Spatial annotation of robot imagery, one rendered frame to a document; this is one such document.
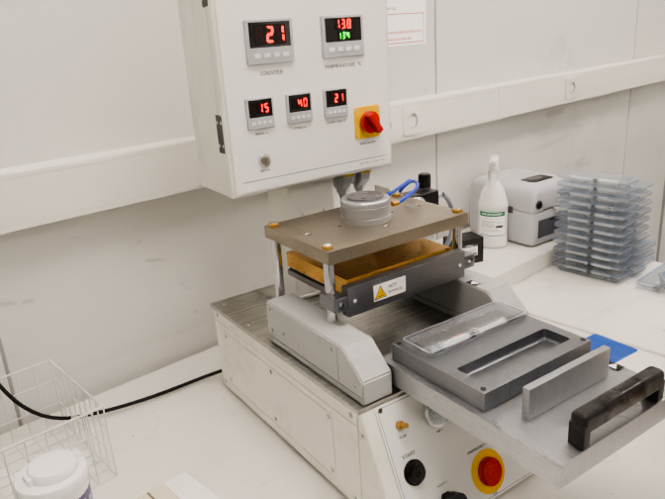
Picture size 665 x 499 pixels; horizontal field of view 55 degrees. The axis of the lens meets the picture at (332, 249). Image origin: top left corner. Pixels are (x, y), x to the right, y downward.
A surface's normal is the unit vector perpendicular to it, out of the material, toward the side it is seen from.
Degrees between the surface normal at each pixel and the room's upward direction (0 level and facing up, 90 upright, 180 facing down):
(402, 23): 90
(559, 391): 90
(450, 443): 65
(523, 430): 0
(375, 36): 90
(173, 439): 0
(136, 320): 90
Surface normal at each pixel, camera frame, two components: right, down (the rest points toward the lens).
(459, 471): 0.49, -0.18
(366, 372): 0.33, -0.56
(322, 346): -0.82, 0.23
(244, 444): -0.06, -0.94
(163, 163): 0.66, 0.21
